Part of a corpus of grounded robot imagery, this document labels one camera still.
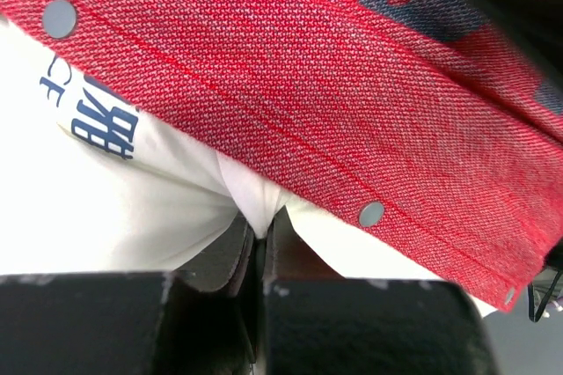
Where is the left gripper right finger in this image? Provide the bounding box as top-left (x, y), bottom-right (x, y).
top-left (257, 210), bottom-right (498, 375)

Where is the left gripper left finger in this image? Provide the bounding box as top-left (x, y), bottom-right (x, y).
top-left (1, 216), bottom-right (255, 374)

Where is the white pillow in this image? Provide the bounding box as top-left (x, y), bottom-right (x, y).
top-left (0, 13), bottom-right (498, 319)

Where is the red pillowcase with grey print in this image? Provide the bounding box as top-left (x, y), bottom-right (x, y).
top-left (1, 0), bottom-right (562, 311)

